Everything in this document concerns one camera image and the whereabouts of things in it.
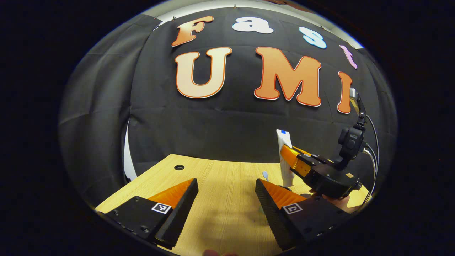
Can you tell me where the black backdrop cloth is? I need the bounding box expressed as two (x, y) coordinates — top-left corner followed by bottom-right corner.
(58, 7), (398, 207)

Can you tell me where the white toothpaste tube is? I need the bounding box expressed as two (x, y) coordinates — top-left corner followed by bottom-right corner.
(276, 129), (296, 188)

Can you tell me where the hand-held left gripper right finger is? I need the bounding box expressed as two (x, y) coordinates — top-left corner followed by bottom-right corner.
(255, 178), (352, 251)

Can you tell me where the wooden desktop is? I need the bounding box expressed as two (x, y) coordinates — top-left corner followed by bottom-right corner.
(95, 154), (372, 256)

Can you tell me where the black cable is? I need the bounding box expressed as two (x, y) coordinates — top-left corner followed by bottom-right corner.
(362, 114), (380, 196)

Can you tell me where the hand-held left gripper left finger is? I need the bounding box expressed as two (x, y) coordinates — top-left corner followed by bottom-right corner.
(103, 178), (199, 250)

